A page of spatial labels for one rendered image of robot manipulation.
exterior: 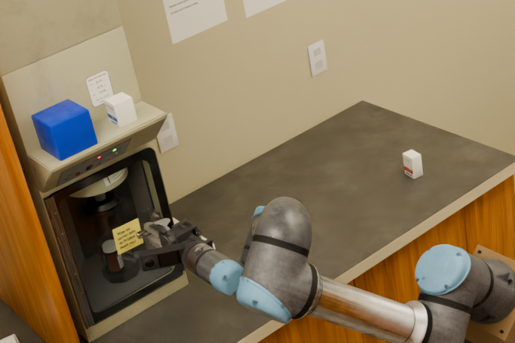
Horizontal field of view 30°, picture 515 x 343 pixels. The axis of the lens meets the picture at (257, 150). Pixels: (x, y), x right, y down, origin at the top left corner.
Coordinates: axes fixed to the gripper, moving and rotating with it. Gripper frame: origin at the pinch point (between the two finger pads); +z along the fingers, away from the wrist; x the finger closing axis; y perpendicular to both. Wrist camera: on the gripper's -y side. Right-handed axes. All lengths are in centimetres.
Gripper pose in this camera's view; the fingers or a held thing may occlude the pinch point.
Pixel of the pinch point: (145, 231)
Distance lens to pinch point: 245.2
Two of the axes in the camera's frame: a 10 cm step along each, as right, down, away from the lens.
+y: 7.8, -4.1, 4.8
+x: -1.7, -8.6, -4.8
